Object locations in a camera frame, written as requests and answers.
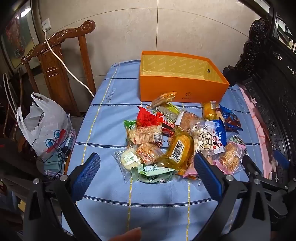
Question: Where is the green striped snack packet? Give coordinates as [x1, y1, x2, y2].
[228, 136, 245, 146]

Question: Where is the white power cable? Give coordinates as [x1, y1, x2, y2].
[44, 29, 95, 98]

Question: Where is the red snack packet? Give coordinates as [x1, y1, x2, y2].
[136, 105, 175, 136]

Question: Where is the blue checked tablecloth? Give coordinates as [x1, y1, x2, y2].
[61, 60, 269, 241]

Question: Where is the orange cardboard box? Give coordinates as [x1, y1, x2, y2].
[139, 51, 230, 103]

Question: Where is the pink round biscuit packet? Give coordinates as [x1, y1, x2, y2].
[213, 141, 247, 175]

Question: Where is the pink cloth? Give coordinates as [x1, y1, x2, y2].
[238, 85, 281, 183]

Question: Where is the light green snack packet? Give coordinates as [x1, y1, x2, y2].
[131, 163, 175, 183]

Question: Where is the dark carved wooden furniture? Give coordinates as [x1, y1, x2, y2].
[223, 7, 296, 186]

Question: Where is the small yellow cake packet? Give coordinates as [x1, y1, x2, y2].
[202, 101, 220, 121]

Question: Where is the carved brown wooden chair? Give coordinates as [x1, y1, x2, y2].
[20, 20, 96, 116]

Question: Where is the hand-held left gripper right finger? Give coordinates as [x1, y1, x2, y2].
[194, 153, 271, 241]

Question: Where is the person's left hand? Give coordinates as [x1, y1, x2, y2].
[109, 227, 142, 241]

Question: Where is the clear bread packet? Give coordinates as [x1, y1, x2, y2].
[176, 111, 201, 132]

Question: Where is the pink wrapper snack packet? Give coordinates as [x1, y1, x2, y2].
[178, 155, 204, 181]

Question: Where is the tan biscuit packet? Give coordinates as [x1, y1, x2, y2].
[123, 119, 163, 146]

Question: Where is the large yellow snack packet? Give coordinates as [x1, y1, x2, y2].
[159, 125, 195, 173]

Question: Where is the blue and clear snack packet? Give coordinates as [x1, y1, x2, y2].
[190, 119, 227, 154]

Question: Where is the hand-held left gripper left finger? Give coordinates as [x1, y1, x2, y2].
[23, 152, 102, 241]

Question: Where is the framed wall picture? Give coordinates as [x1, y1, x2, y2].
[0, 8, 40, 70]

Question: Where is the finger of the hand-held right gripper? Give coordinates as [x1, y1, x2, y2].
[275, 151, 291, 170]
[242, 155, 291, 197]

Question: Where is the clear orange cracker packet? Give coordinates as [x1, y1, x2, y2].
[135, 142, 163, 165]

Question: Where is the green seaweed packet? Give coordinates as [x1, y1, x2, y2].
[155, 103, 181, 121]

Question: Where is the clear white cake packet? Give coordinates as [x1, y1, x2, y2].
[113, 147, 141, 172]

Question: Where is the clear sandwich cracker packet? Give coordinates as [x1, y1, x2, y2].
[150, 91, 177, 108]

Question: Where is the white plastic bag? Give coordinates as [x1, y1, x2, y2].
[17, 93, 77, 163]

